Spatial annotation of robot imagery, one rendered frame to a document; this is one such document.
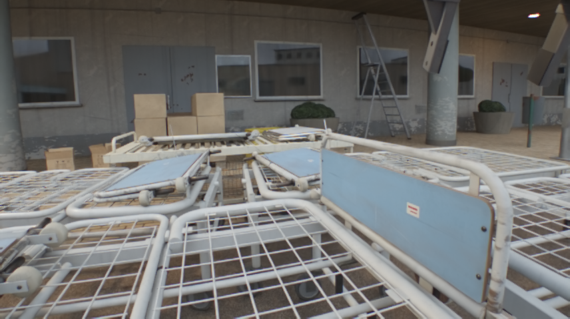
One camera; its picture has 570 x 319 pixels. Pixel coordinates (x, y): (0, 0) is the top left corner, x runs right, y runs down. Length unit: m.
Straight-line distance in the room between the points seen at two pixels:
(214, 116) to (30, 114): 4.26
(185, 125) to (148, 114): 0.50
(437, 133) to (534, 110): 1.86
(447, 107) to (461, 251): 5.92
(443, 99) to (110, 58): 6.90
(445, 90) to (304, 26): 3.51
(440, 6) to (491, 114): 9.10
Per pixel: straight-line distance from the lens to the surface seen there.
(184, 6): 6.84
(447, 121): 6.50
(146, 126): 4.06
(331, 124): 5.77
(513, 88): 12.25
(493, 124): 9.52
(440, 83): 6.47
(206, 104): 4.10
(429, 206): 0.66
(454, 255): 0.65
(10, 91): 5.18
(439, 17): 0.37
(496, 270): 0.60
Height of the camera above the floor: 0.88
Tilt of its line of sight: 7 degrees down
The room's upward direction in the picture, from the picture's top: 1 degrees counter-clockwise
